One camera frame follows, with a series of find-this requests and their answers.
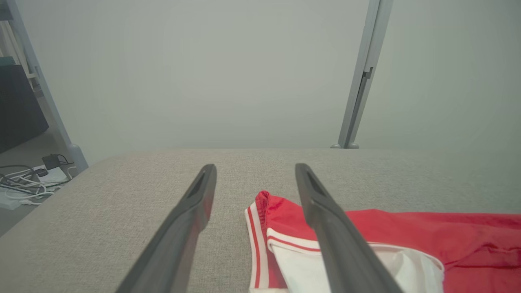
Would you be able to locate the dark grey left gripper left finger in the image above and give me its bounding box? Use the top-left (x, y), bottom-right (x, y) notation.
top-left (116, 164), bottom-right (217, 293)

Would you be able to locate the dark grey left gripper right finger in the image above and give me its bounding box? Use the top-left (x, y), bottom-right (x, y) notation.
top-left (295, 163), bottom-right (403, 293)

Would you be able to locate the red white sports shirt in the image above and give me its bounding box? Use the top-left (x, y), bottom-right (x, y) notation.
top-left (244, 190), bottom-right (521, 293)

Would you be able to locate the white power strip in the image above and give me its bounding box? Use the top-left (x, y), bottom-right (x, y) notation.
top-left (32, 165), bottom-right (69, 184)

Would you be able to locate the black power adapter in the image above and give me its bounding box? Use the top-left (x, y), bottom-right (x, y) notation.
top-left (42, 154), bottom-right (61, 171)

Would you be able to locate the dark grey cabinet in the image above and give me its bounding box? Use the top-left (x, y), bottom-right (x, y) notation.
top-left (0, 64), bottom-right (50, 154)

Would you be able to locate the grey metal partition post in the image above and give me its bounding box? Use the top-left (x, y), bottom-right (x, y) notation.
top-left (4, 0), bottom-right (89, 173)
top-left (331, 0), bottom-right (394, 149)

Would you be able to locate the white floor cable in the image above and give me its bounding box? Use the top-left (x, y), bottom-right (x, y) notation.
top-left (0, 168), bottom-right (78, 206)

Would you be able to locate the black floor cable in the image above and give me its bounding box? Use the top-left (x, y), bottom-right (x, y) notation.
top-left (0, 164), bottom-right (37, 192)

